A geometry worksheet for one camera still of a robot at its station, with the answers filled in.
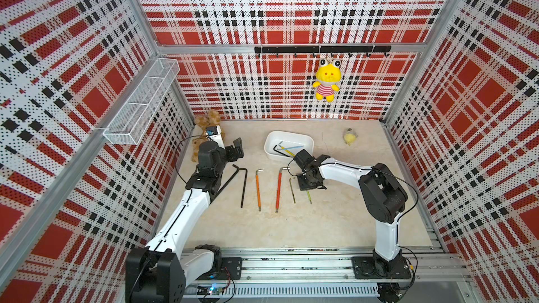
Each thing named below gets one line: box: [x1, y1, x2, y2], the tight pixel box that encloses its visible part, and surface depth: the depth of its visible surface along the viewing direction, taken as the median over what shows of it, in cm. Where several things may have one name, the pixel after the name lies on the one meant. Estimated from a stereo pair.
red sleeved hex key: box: [275, 166, 291, 214], surface depth 96 cm
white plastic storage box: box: [263, 130, 315, 163], surface depth 111 cm
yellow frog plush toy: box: [312, 58, 342, 103], surface depth 95 cm
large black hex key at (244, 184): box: [237, 166, 248, 209], surface depth 98 cm
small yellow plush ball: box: [343, 133, 357, 146], surface depth 112 cm
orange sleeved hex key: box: [255, 168, 265, 212], surface depth 95 cm
